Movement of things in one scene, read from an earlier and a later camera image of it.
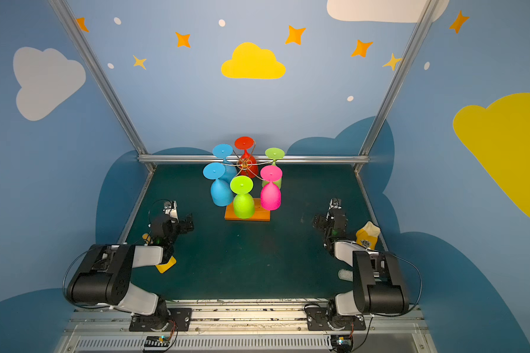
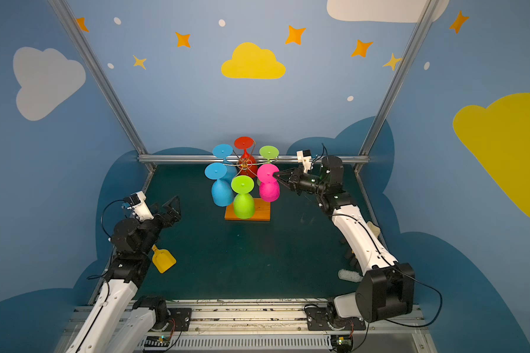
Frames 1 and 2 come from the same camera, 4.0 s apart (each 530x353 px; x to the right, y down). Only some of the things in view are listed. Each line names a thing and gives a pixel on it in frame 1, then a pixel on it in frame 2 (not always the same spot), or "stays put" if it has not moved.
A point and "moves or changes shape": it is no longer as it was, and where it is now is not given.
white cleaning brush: (347, 275) stays put
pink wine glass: (271, 198) moves or changes shape
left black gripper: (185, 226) to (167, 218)
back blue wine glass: (224, 151) stays put
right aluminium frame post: (422, 20) stays put
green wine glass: (244, 203) stays put
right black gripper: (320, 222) to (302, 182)
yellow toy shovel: (161, 268) stays put
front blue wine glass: (221, 190) stays put
